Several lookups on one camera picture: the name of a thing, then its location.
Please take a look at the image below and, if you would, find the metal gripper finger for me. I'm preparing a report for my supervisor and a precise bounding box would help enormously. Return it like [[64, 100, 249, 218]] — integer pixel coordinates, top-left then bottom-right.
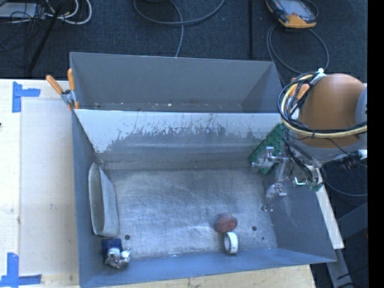
[[263, 183, 288, 212], [250, 147, 289, 174]]

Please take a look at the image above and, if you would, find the red-brown round disc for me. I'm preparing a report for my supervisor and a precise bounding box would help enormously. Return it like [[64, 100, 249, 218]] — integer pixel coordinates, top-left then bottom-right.
[[213, 212, 239, 234]]

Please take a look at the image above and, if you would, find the white tape roll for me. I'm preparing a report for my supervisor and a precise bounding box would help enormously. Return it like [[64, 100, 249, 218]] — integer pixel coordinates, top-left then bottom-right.
[[223, 231, 239, 256]]

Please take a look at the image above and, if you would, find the grey metal bin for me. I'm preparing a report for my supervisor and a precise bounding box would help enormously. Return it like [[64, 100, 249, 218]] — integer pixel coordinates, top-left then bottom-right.
[[68, 52, 337, 288]]

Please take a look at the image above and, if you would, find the white oval plastic tub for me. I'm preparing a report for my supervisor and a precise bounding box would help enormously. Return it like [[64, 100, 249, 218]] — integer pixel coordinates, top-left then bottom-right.
[[88, 161, 120, 238]]

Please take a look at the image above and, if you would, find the blue and silver toy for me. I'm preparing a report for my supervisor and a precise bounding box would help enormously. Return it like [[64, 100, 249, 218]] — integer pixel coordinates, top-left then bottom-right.
[[101, 238, 132, 270]]

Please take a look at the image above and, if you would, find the black cylinder on white bracket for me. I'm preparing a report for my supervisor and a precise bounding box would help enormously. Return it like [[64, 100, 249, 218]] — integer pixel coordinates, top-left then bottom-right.
[[338, 149, 367, 169]]

